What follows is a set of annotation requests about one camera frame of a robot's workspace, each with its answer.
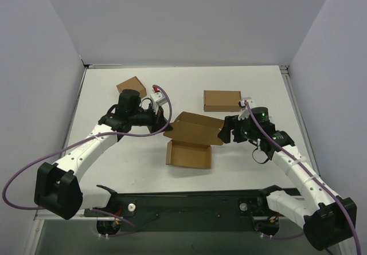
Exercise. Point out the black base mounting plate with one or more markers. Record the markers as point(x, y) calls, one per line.
point(203, 211)

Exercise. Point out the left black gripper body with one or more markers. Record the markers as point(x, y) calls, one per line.
point(157, 120)

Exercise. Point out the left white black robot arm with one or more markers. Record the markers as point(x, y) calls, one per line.
point(58, 184)

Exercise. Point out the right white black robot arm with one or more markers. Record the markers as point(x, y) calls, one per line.
point(324, 216)

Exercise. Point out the small square cardboard box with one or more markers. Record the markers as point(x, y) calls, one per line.
point(133, 83)

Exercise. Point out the rectangular closed cardboard box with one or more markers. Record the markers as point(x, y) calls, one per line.
point(221, 101)

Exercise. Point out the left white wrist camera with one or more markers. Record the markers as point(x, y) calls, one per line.
point(158, 98)

